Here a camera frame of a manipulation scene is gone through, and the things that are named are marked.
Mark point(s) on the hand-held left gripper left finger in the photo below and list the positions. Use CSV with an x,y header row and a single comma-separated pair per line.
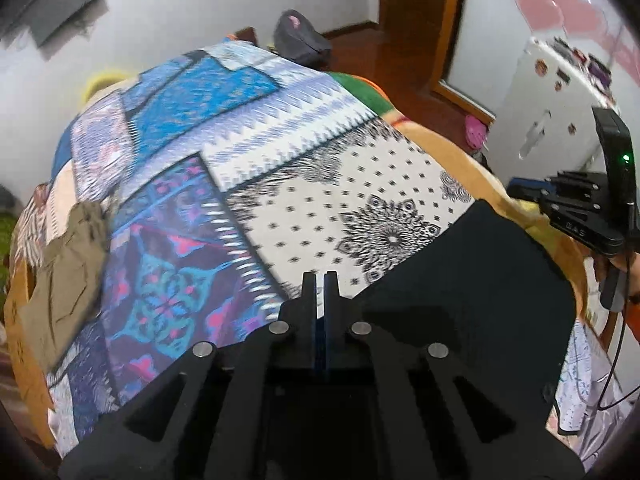
x,y
309,305

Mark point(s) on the green bag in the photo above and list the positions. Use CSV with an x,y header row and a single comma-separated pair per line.
x,y
5,245

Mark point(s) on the grey bag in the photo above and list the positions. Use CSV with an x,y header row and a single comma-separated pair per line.
x,y
300,37

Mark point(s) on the black pants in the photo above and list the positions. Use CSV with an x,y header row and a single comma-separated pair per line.
x,y
475,280

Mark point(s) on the small black wall monitor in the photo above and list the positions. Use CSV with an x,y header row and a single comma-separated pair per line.
x,y
70,27

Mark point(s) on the white refrigerator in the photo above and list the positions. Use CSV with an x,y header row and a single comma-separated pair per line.
x,y
555,100

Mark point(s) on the pink slipper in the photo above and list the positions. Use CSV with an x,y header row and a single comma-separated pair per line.
x,y
476,131

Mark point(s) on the white printed sheet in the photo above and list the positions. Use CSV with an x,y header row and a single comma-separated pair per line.
x,y
580,385

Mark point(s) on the olive folded garment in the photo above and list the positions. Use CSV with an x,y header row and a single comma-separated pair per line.
x,y
65,280

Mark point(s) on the yellow curved pillow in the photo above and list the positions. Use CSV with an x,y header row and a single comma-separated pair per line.
x,y
102,82

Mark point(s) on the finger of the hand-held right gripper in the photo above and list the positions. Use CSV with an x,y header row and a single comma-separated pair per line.
x,y
534,197
525,182

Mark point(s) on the patchwork printed blanket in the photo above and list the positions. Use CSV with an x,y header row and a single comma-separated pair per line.
x,y
280,160

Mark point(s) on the wooden door frame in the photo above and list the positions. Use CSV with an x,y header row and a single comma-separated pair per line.
x,y
410,20

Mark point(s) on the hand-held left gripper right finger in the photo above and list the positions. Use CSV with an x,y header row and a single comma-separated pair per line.
x,y
330,305

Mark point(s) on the person's right hand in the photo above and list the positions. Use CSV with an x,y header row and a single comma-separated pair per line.
x,y
631,275

